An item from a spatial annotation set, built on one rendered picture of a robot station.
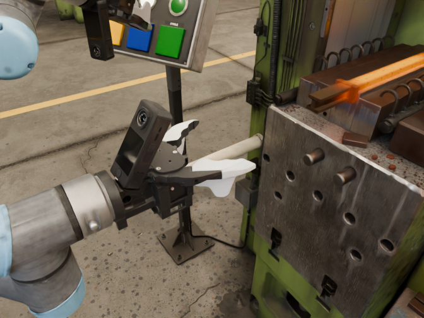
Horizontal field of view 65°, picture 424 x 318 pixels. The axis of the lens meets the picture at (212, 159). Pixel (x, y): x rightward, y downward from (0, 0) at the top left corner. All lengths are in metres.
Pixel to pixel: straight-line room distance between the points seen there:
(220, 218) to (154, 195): 1.29
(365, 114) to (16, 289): 0.65
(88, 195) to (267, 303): 0.99
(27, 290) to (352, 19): 0.91
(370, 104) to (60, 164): 1.93
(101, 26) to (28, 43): 0.25
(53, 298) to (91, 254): 1.20
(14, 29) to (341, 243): 0.72
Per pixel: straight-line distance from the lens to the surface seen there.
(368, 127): 0.73
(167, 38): 0.93
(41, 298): 0.50
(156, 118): 0.40
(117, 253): 1.67
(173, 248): 1.63
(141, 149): 0.42
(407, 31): 1.20
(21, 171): 2.35
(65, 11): 5.59
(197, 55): 0.92
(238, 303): 1.47
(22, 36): 0.49
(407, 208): 0.68
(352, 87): 0.71
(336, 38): 0.97
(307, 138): 0.75
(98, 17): 0.71
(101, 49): 0.73
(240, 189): 1.34
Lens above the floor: 1.29
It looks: 37 degrees down
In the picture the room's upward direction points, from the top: straight up
